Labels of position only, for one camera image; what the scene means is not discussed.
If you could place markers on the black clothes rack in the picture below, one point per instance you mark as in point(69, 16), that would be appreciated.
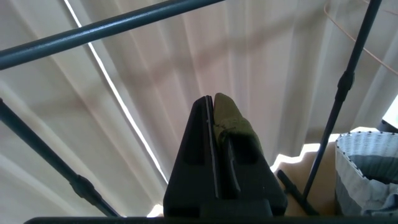
point(93, 29)

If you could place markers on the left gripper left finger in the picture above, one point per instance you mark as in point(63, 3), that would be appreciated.
point(192, 180)

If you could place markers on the beige curtain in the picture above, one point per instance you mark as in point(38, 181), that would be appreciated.
point(248, 62)

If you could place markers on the green printed shirt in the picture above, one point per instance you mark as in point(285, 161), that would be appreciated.
point(230, 118)

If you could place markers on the white laundry basket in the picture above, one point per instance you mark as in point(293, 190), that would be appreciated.
point(367, 149)

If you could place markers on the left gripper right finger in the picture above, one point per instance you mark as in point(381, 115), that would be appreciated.
point(258, 186)

